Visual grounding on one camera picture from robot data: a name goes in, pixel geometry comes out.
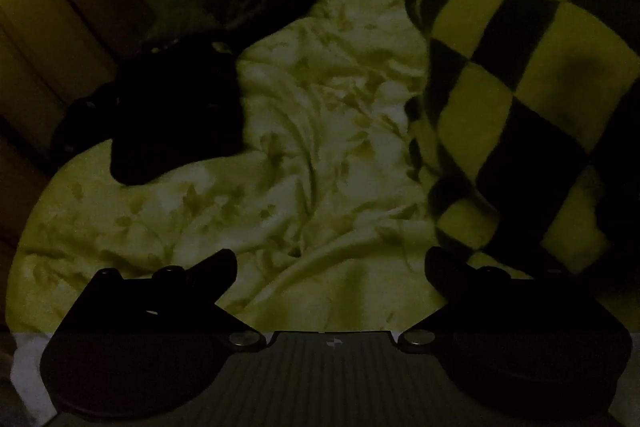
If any black garment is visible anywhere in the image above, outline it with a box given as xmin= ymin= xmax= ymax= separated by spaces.
xmin=52 ymin=38 xmax=248 ymax=186

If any wooden cabinet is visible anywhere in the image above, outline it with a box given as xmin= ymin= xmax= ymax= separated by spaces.
xmin=0 ymin=0 xmax=156 ymax=158

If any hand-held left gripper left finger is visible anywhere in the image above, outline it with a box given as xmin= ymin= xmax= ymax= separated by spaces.
xmin=56 ymin=249 xmax=267 ymax=351

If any light floral bed sheet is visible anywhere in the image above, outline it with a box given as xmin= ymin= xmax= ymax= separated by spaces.
xmin=7 ymin=0 xmax=566 ymax=358

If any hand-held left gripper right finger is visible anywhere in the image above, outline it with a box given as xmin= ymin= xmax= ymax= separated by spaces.
xmin=399 ymin=246 xmax=587 ymax=353

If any checkered blanket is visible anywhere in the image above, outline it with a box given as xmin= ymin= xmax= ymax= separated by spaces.
xmin=404 ymin=0 xmax=640 ymax=280

